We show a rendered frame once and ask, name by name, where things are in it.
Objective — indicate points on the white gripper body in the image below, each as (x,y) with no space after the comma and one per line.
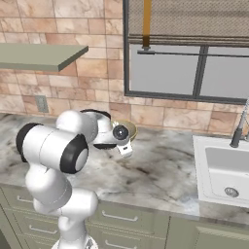
(128,153)

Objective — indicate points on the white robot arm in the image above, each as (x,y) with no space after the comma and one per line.
(48,146)

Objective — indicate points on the green drawer front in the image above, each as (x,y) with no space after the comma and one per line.
(14,197)
(35,223)
(142,220)
(42,243)
(146,243)

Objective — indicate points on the white sink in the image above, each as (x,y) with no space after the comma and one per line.
(227,168)

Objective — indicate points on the metal sink drain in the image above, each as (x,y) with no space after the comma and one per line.
(231,192)

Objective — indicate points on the dark framed window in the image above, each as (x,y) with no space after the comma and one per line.
(201,69)

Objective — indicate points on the grey spring tap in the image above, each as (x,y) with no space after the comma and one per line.
(239,129)

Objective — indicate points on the green cupboard door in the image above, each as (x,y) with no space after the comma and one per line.
(214,235)

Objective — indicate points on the dark blind rod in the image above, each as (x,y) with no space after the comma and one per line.
(194,53)

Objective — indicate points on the woven brown window blind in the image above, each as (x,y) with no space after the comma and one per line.
(197,22)

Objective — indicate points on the grey wall outlet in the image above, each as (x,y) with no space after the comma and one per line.
(42,103)

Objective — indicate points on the green wall shelf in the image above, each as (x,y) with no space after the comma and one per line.
(35,56)

